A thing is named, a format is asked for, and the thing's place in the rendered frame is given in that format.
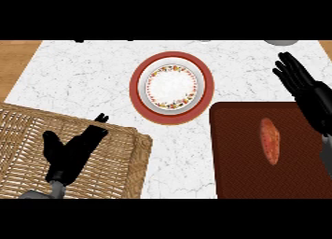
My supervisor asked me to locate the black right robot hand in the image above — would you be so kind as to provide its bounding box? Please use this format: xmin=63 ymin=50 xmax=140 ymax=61
xmin=271 ymin=51 xmax=332 ymax=138

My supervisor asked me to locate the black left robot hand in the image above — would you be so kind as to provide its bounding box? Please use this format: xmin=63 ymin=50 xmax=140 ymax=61
xmin=41 ymin=112 xmax=112 ymax=187

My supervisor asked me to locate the orange sweet potato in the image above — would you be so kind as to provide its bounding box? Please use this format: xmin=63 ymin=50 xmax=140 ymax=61
xmin=258 ymin=117 xmax=282 ymax=166

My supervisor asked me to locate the dark red tray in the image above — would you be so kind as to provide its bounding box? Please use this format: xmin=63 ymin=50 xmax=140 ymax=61
xmin=209 ymin=101 xmax=332 ymax=200

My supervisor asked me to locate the white floral rimmed plate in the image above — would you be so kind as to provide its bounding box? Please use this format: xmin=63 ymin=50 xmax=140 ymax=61
xmin=137 ymin=57 xmax=205 ymax=116

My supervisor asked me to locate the wicker basket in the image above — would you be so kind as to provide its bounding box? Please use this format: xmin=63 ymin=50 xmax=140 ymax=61
xmin=0 ymin=100 xmax=155 ymax=200

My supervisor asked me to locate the grey round object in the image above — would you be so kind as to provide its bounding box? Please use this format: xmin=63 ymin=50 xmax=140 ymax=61
xmin=262 ymin=39 xmax=301 ymax=47

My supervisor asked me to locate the red round placemat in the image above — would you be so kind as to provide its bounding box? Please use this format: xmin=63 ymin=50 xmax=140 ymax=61
xmin=128 ymin=50 xmax=217 ymax=126

